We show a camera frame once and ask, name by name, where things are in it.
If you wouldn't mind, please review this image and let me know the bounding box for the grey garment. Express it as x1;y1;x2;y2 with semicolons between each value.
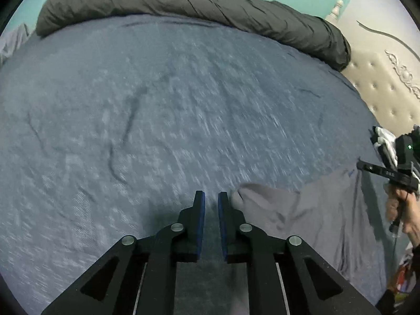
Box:
231;165;392;304

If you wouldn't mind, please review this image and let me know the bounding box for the stack of folded clothes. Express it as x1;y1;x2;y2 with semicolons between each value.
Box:
370;126;398;170

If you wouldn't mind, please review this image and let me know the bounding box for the person's right hand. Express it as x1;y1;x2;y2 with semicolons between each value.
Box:
386;185;419;247

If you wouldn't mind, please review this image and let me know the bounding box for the cream tufted headboard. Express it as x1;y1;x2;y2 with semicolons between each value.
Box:
325;0;419;136

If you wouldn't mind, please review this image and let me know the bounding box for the blue patterned bed sheet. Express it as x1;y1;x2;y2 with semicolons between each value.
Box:
1;16;377;314

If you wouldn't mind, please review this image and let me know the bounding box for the dark grey rolled duvet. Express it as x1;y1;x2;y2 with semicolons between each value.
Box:
36;0;351;71

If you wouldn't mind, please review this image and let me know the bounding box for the light grey cloth bedside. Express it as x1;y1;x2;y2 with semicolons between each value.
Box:
0;24;34;66

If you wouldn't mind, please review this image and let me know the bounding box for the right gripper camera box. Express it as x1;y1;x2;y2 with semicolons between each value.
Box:
395;125;419;175

